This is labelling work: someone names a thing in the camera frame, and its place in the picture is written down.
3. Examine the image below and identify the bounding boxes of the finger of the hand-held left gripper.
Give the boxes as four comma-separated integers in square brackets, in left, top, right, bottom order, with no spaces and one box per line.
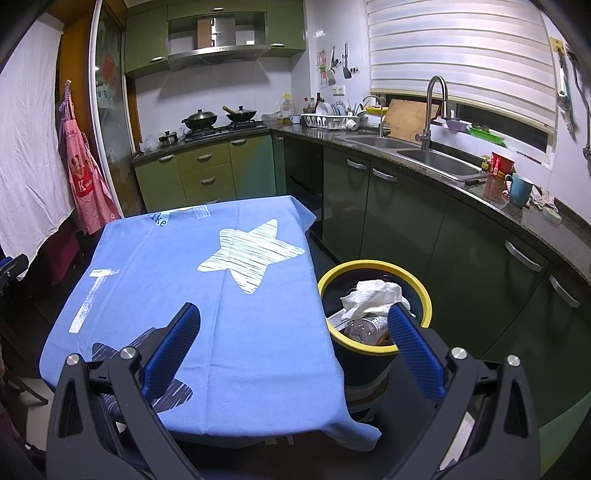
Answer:
[0,254,31,283]

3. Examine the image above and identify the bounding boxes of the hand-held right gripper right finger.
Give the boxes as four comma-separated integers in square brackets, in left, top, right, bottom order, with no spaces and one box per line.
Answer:
[387,304,541,480]

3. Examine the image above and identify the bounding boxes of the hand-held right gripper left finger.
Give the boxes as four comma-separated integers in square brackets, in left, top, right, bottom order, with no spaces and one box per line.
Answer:
[45,302,208,480]

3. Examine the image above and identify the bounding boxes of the clear plastic bottle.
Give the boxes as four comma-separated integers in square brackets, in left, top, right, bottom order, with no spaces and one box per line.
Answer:
[344,316,393,347]

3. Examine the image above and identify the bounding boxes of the yellow-rimmed dark bin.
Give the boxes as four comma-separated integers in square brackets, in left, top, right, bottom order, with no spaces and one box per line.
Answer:
[318,261,433,393]

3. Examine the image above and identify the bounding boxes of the white tissue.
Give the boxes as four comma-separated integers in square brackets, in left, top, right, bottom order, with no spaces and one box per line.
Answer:
[341,279,411,321]

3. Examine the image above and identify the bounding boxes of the blue star-print tablecloth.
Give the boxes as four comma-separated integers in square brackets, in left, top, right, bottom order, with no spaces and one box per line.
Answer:
[39,195,383,453]

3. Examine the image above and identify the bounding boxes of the red checked apron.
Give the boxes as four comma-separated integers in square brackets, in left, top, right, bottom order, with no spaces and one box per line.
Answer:
[58,80,122,235]

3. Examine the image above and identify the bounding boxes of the white hanging sheet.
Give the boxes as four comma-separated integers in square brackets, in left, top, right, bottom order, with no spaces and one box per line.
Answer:
[0,11,77,278]

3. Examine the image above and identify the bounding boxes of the white-framed glass door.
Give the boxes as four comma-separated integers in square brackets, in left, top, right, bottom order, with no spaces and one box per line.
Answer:
[89,0,144,217]

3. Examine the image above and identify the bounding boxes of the blue mug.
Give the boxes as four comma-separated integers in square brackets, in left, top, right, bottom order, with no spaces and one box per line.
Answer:
[504,174,534,208]

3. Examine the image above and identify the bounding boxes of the steel double sink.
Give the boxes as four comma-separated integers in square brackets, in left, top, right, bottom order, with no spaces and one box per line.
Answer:
[344,134,483,181]

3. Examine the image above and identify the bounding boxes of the white rag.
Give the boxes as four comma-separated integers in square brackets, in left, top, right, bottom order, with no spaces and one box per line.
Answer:
[531,187,561,224]

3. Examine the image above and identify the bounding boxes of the red paper cup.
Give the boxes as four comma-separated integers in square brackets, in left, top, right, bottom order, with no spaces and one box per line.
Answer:
[489,151,515,178]

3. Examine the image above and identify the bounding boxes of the green tray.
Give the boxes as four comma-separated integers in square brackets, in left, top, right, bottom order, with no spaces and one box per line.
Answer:
[468,124,506,147]

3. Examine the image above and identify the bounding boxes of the black lidded wok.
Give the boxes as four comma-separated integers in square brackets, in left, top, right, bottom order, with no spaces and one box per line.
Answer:
[181,109,219,130]

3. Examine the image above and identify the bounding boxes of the wooden cutting board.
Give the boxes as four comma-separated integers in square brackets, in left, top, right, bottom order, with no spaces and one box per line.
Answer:
[383,97,441,146]

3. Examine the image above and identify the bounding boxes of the black gas stove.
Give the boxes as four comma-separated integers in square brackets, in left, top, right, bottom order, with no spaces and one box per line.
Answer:
[185,120,265,139]

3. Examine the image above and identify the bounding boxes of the small steel faucet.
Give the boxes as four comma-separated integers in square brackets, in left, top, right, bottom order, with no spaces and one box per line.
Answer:
[361,95,386,138]

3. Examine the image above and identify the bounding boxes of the tall steel faucet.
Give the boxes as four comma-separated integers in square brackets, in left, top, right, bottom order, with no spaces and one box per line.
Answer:
[414,76,451,151]

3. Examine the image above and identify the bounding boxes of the white dish rack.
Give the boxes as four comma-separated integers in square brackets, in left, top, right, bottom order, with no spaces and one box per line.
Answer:
[300,102,361,130]

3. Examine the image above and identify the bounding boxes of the green upper cabinets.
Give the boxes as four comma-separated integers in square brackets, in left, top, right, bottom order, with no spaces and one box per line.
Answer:
[124,0,308,79]

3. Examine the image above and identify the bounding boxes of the steel range hood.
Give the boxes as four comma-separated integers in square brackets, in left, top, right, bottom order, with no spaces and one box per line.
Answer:
[167,14,272,70]

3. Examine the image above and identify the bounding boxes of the hanging metal utensil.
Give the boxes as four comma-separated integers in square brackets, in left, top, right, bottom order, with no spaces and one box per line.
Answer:
[556,46,575,132]

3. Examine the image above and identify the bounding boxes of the white window blind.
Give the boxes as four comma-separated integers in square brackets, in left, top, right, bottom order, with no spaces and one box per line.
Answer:
[365,0,557,130]

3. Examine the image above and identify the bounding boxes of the black wok with handle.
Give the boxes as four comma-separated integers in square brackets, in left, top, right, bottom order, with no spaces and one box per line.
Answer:
[222,105,258,123]

